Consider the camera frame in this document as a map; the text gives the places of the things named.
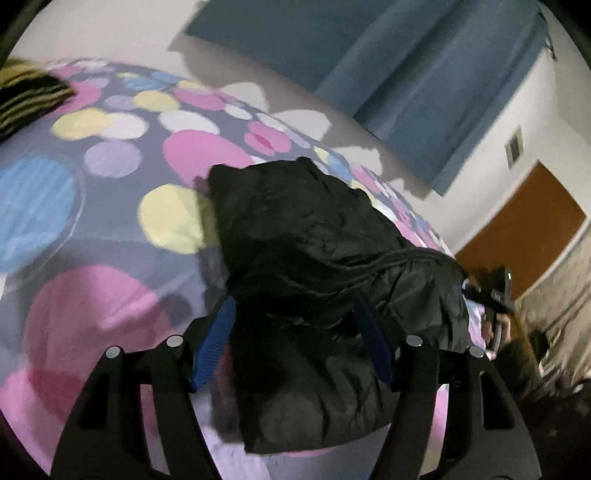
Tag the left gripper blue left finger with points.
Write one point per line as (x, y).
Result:
(210, 341)

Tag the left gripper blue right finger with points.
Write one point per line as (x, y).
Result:
(377, 341)

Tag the black puffer jacket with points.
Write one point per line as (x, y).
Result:
(300, 247)

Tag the right forearm dark sleeve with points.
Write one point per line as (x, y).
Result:
(518, 363)

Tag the right hand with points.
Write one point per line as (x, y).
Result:
(496, 332)

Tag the brown wooden door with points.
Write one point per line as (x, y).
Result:
(529, 233)

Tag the beige patterned curtain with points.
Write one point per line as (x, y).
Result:
(560, 308)

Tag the polka dot bed quilt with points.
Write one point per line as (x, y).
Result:
(101, 241)

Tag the blue curtain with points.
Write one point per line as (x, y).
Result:
(426, 77)

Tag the striped yellow black pillow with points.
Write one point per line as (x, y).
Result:
(27, 94)

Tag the wall vent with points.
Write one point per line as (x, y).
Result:
(514, 147)

